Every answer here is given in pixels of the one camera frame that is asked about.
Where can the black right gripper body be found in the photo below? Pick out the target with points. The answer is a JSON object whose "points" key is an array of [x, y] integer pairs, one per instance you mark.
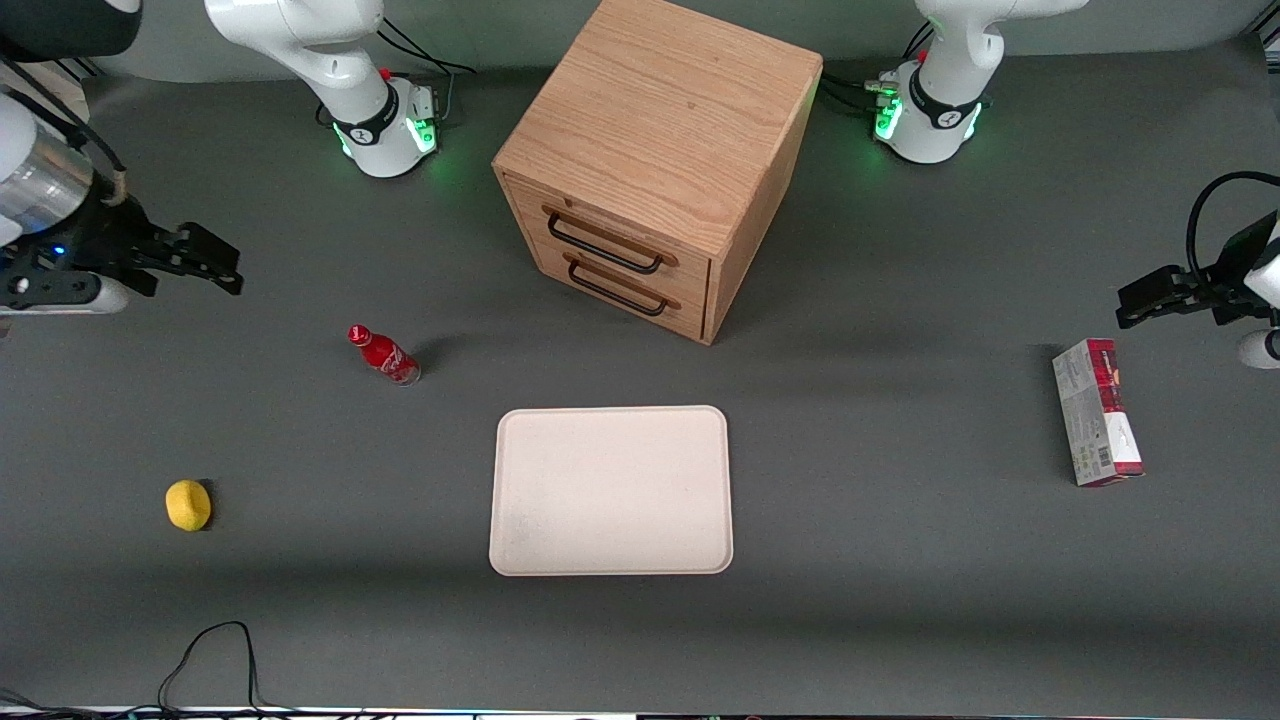
{"points": [[100, 238]]}

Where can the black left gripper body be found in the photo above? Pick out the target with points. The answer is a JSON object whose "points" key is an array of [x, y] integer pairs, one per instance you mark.
{"points": [[1232, 268]]}

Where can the wooden drawer with keyhole dot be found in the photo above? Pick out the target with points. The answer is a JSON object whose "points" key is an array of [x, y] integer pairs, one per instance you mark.
{"points": [[690, 276]]}

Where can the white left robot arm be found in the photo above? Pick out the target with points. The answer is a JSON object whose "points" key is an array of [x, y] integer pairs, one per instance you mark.
{"points": [[940, 110]]}

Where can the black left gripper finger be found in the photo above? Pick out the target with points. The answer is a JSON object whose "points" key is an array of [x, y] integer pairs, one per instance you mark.
{"points": [[1150, 282], [1160, 310]]}

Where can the yellow lemon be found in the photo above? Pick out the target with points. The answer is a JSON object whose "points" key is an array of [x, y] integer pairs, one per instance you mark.
{"points": [[188, 505]]}

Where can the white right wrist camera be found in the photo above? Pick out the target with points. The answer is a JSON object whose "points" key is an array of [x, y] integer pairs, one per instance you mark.
{"points": [[95, 297]]}

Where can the red cola bottle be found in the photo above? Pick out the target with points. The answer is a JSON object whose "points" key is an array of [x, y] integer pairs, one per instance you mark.
{"points": [[385, 355]]}

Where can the wooden drawer cabinet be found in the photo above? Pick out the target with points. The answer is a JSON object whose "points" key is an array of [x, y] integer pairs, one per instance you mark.
{"points": [[650, 100]]}

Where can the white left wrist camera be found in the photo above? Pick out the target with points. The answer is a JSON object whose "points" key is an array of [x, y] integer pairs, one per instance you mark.
{"points": [[1262, 350]]}

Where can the plain wooden drawer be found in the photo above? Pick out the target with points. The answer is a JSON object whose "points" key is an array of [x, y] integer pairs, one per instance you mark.
{"points": [[690, 318]]}

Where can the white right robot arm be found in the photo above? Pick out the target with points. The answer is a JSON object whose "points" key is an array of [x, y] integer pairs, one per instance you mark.
{"points": [[340, 60]]}

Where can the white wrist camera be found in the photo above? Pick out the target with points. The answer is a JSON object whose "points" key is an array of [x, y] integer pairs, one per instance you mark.
{"points": [[95, 297], [1262, 350]]}

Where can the beige plastic tray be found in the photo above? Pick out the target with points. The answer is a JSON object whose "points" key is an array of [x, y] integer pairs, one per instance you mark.
{"points": [[610, 490]]}

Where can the grey and red carton box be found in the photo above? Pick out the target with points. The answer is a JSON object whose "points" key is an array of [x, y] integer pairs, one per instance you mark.
{"points": [[1095, 420]]}

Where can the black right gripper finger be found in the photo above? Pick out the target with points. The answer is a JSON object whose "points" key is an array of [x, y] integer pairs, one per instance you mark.
{"points": [[210, 280], [205, 243]]}

